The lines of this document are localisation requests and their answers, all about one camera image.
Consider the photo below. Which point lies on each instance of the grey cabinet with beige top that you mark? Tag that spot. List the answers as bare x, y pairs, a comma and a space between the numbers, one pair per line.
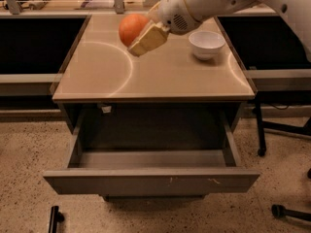
101, 70

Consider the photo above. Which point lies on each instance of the open grey top drawer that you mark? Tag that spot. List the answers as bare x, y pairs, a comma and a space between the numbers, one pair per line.
152, 153

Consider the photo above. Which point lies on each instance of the black chair leg with caster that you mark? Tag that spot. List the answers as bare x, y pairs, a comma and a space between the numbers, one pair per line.
262, 143

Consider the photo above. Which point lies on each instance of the white ceramic bowl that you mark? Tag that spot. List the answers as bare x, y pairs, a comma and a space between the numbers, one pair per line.
206, 44

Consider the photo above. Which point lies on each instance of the black caster leg lower right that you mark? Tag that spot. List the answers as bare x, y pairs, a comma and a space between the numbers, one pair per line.
280, 211

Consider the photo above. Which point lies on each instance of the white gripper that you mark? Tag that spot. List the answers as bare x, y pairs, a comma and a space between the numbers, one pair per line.
173, 11

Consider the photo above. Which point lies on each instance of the orange fruit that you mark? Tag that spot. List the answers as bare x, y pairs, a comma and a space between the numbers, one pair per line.
130, 28

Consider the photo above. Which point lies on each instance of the white tag sticker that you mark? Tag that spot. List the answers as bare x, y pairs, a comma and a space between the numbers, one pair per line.
106, 109

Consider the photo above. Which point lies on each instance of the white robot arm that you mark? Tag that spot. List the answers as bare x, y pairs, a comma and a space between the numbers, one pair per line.
295, 13

